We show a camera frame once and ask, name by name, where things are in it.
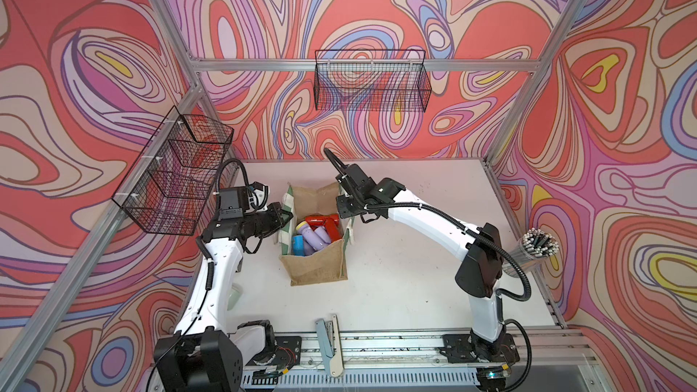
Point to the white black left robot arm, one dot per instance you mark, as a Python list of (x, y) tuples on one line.
[(204, 353)]

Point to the blue flashlight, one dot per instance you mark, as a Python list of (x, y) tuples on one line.
[(298, 246)]

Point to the metal cup of pencils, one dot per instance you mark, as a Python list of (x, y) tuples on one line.
[(533, 248)]

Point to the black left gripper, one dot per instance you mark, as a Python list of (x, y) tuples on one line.
[(273, 211)]

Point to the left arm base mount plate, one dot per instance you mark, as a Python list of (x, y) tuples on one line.
[(287, 353)]

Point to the long purple flashlight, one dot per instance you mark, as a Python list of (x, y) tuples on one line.
[(311, 237)]

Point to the black wire basket left wall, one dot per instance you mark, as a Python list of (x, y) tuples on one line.
[(172, 181)]

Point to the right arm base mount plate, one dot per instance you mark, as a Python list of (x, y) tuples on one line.
[(468, 348)]

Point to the red flashlight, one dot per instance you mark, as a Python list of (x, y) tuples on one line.
[(323, 220), (332, 229)]

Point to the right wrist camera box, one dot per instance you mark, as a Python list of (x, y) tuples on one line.
[(354, 181)]

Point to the black wire basket wall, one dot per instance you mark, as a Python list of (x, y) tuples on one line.
[(371, 80), (172, 181)]

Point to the blue beige stapler tool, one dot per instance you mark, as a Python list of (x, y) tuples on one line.
[(329, 339)]

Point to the black wire basket back wall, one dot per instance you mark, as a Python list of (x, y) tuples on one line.
[(371, 80)]

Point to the red flashlight bottom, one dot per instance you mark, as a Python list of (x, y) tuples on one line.
[(332, 229)]

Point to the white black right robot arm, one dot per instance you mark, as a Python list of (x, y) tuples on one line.
[(487, 272)]

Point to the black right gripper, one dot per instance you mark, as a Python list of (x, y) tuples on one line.
[(344, 211)]

